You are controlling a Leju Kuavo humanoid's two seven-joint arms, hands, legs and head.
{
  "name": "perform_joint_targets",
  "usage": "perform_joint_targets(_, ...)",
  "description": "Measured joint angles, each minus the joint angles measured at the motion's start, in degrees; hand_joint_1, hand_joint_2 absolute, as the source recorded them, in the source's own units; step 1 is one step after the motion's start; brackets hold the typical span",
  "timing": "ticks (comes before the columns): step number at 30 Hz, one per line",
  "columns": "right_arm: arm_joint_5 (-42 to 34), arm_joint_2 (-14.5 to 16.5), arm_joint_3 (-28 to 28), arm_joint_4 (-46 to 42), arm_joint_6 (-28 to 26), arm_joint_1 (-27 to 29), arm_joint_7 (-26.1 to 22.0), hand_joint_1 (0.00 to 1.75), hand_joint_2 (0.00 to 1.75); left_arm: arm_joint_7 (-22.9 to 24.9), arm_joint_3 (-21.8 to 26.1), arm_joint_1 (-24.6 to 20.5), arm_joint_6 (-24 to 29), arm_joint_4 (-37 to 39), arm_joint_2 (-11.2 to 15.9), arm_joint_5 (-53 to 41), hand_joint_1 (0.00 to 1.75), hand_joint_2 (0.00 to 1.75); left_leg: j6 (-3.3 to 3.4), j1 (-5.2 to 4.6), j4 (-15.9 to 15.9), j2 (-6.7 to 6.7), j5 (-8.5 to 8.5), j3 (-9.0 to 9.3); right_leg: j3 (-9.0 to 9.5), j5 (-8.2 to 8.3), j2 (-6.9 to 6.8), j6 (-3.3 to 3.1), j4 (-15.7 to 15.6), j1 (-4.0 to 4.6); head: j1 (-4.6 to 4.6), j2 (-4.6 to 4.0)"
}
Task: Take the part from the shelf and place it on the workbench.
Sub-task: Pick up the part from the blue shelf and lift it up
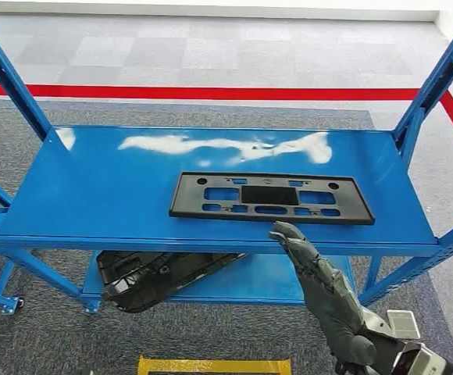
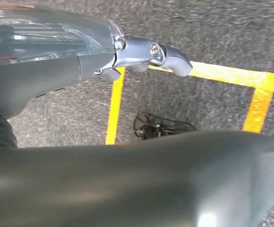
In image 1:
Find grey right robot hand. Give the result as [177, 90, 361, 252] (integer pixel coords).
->
[269, 221, 379, 366]

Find black plastic panel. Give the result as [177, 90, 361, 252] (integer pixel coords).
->
[168, 171, 376, 227]

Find black ribbed plastic part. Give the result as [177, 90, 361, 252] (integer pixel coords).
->
[95, 251, 247, 314]

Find blue metal shelf rack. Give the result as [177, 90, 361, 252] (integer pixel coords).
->
[0, 5, 453, 316]

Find white square floor plate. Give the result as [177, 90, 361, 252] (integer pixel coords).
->
[386, 309, 422, 341]

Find yellow floor tape outline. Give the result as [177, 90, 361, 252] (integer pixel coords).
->
[137, 355, 292, 375]

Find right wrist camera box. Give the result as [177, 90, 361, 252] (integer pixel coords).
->
[390, 342, 453, 375]

